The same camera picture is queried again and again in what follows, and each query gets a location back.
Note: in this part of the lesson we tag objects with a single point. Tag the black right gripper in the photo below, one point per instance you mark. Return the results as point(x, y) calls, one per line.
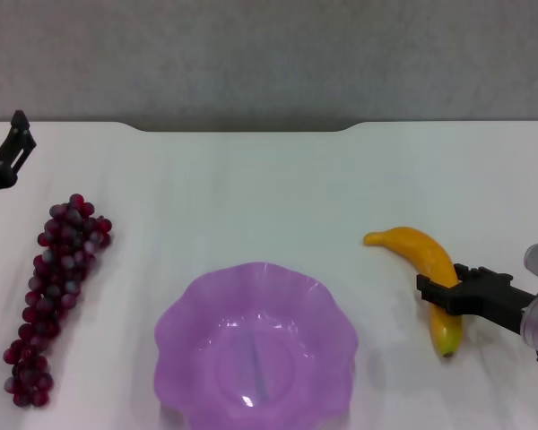
point(497, 298)

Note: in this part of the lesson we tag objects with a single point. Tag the yellow banana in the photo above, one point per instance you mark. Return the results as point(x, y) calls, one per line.
point(412, 244)

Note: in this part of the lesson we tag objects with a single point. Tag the dark red grape bunch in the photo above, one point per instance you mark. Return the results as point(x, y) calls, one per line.
point(63, 269)

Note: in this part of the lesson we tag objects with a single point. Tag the purple wavy plastic plate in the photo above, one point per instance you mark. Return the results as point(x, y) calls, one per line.
point(251, 340)

